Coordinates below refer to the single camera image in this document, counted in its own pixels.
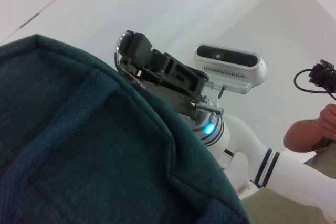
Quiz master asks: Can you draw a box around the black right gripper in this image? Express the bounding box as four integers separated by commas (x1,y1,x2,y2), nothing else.
118,31,211,125

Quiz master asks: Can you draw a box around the dark teal lunch bag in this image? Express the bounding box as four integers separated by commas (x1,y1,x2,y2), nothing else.
0,34,253,224

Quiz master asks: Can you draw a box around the person bare hand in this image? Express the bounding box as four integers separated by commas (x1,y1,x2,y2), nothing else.
319,103,336,140

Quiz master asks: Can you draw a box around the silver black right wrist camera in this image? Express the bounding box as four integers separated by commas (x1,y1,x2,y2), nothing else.
193,43,268,94

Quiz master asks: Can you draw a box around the controller black cable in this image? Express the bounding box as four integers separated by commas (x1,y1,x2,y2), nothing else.
293,68,336,101

